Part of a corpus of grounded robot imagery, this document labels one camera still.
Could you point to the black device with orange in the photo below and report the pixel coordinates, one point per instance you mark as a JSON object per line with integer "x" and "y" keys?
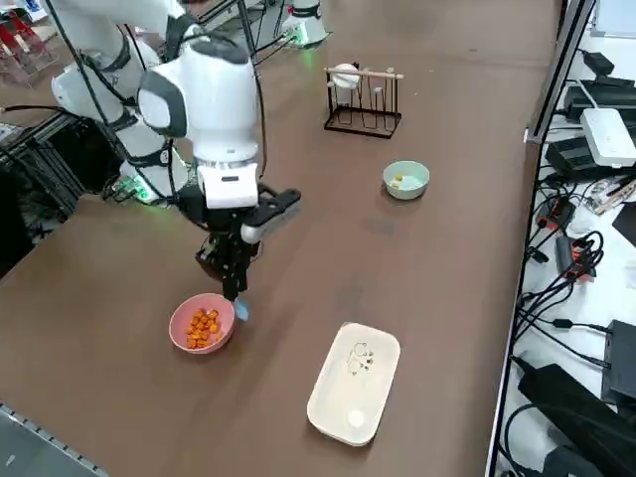
{"x": 556, "y": 213}

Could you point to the aluminium post with bracket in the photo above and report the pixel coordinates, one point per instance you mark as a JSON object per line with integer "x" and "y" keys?
{"x": 561, "y": 64}

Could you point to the black box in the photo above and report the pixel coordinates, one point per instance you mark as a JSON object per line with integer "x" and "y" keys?
{"x": 621, "y": 363}

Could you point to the white mug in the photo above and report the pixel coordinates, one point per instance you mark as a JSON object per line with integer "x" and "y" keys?
{"x": 346, "y": 77}

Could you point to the cream rectangular tray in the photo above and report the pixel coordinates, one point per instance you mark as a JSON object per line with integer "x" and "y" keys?
{"x": 353, "y": 387}

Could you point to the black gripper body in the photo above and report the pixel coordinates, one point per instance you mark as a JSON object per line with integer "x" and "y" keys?
{"x": 223, "y": 221}

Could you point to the orange popcorn heap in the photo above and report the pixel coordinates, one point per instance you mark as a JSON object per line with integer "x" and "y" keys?
{"x": 204, "y": 328}

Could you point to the aluminium frame corner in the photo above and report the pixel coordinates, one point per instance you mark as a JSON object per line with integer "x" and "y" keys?
{"x": 40, "y": 442}

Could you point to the light blue plastic spoon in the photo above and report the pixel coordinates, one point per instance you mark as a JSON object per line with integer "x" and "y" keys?
{"x": 242, "y": 310}

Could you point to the green bowl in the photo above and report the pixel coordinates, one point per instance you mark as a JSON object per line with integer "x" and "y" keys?
{"x": 415, "y": 191}

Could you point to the black power adapter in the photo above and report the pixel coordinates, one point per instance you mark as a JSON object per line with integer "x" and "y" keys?
{"x": 598, "y": 62}
{"x": 566, "y": 253}

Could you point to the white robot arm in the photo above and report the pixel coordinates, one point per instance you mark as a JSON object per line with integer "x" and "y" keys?
{"x": 305, "y": 22}
{"x": 213, "y": 109}

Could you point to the pink bowl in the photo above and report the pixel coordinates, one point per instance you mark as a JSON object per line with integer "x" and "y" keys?
{"x": 179, "y": 333}

